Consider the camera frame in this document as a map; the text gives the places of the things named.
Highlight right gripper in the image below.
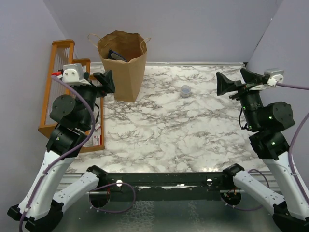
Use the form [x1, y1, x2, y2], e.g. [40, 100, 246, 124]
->
[216, 67, 265, 129]

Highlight brown paper bag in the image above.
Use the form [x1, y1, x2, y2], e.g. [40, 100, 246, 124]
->
[87, 30, 150, 102]

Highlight dark blue snack bag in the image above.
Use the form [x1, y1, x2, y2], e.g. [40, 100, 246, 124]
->
[108, 49, 127, 62]

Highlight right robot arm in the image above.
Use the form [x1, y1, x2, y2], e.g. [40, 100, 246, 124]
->
[216, 68, 309, 232]

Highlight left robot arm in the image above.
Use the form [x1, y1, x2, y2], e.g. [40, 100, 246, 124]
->
[7, 65, 115, 232]

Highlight orange wooden rack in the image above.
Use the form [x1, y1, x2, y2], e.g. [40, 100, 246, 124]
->
[38, 39, 105, 153]

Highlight small clear plastic cup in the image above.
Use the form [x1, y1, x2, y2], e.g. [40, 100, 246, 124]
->
[180, 85, 191, 98]

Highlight red white small box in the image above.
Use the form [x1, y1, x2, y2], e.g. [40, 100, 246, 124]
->
[93, 124, 101, 146]

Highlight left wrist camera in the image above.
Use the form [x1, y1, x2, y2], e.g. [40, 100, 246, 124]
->
[51, 63, 91, 86]

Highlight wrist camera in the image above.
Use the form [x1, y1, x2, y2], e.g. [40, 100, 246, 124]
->
[256, 69, 284, 90]
[51, 63, 91, 86]

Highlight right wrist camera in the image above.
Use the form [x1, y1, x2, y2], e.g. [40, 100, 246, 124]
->
[256, 69, 284, 90]

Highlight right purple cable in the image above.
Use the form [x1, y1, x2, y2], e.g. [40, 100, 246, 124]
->
[275, 81, 309, 184]

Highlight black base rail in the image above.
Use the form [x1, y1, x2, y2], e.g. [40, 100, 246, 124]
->
[88, 165, 244, 201]

